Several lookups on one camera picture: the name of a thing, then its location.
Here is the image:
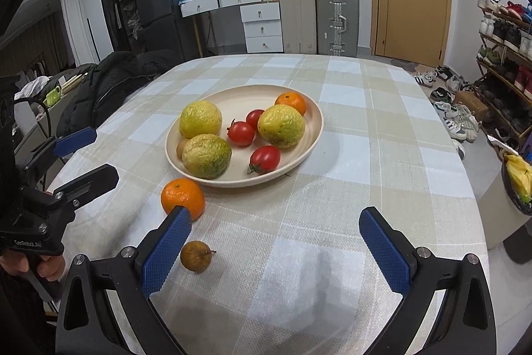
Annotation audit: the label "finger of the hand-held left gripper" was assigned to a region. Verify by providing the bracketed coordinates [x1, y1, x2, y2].
[17, 127, 98, 185]
[46, 164, 120, 214]

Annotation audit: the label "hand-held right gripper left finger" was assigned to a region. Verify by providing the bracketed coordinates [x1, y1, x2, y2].
[55, 205, 193, 355]

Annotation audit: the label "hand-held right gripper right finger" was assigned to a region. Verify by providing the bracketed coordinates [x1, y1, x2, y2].
[358, 206, 497, 355]

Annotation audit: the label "small brown fruit with stem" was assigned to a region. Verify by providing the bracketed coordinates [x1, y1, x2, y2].
[180, 241, 217, 273]

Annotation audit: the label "orange mandarin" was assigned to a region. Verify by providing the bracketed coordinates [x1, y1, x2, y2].
[274, 92, 307, 116]
[161, 178, 206, 222]

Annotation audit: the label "green yellow citrus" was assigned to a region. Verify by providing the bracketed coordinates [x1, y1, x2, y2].
[182, 134, 232, 180]

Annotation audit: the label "oblong red tomato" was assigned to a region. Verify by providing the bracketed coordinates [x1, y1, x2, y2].
[248, 145, 281, 175]

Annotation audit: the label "cream round plate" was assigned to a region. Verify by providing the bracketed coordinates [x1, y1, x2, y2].
[165, 86, 324, 188]

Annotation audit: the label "small round red tomato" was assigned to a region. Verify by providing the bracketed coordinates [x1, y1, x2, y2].
[246, 109, 266, 130]

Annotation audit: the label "large yellow citrus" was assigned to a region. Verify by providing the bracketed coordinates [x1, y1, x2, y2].
[257, 104, 307, 149]

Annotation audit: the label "person's left forearm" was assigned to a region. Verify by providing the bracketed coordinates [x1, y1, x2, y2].
[0, 276, 57, 355]

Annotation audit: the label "person's left hand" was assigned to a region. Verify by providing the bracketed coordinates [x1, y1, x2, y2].
[0, 251, 67, 283]

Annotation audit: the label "green cup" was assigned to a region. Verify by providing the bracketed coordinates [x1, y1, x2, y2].
[44, 86, 63, 106]

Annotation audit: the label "wooden sticks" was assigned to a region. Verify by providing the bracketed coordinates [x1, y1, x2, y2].
[62, 72, 88, 91]

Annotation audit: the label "black jacket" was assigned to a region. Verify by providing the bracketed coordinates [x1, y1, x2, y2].
[56, 51, 184, 135]

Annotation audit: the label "white cloth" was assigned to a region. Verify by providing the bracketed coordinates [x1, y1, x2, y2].
[17, 76, 51, 98]

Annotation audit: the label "bin with black liner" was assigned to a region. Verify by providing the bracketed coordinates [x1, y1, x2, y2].
[482, 155, 532, 252]

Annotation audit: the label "group of sneakers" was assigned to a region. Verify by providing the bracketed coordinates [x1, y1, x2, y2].
[413, 64, 483, 160]

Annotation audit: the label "bananas in basket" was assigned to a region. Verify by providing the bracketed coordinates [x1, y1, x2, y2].
[505, 154, 532, 206]

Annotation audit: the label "brown cardboard box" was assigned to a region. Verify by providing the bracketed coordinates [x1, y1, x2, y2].
[453, 91, 489, 123]

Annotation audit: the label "white drawer cabinet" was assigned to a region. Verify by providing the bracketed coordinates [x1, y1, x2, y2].
[240, 1, 284, 54]

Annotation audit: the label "wooden shoe rack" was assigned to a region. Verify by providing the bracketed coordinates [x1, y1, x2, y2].
[476, 0, 532, 156]

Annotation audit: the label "silver suitcase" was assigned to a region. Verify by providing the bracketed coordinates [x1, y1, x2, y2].
[316, 0, 360, 57]

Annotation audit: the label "beige suitcase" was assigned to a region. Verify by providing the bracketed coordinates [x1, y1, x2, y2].
[276, 0, 319, 54]

